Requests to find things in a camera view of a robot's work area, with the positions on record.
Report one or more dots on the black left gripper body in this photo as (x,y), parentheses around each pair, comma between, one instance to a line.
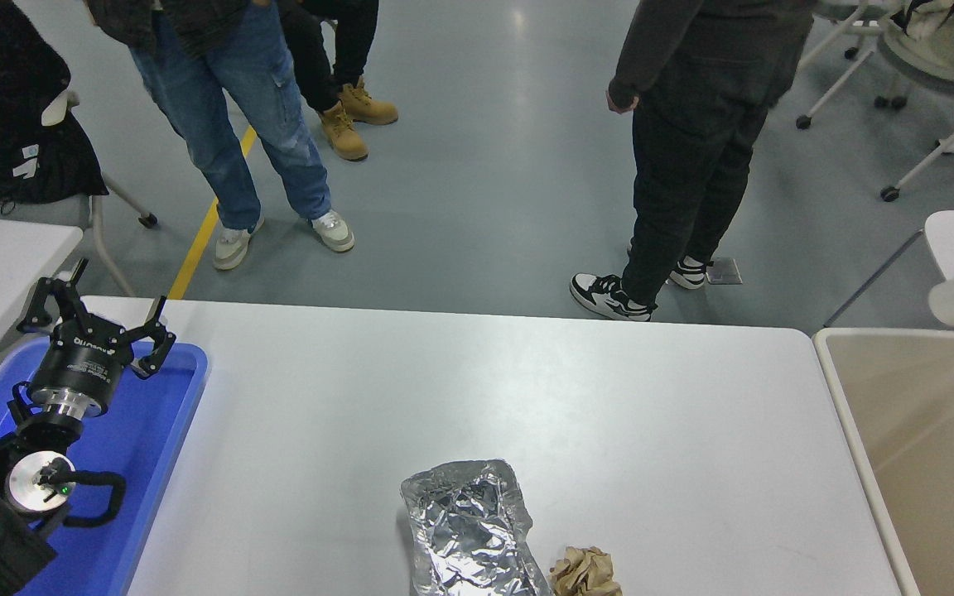
(79,364)

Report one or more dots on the silver foil tray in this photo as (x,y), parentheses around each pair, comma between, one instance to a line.
(469,530)

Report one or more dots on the tan paper ball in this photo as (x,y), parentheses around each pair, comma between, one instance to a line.
(585,575)

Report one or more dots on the person's hand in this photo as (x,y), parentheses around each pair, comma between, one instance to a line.
(621,102)

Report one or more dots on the grey chair with white legs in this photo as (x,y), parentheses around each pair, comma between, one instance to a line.
(941,70)
(802,122)
(38,211)

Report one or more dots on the blue plastic tray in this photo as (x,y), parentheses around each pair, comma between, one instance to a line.
(146,463)

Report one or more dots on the person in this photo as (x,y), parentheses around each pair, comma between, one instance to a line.
(692,149)
(315,58)
(195,108)

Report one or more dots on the metal floor plate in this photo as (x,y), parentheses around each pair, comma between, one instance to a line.
(727,271)

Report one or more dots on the large pale bin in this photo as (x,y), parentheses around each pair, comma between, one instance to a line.
(899,497)

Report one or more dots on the cream jacket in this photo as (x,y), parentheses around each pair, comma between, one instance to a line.
(949,33)

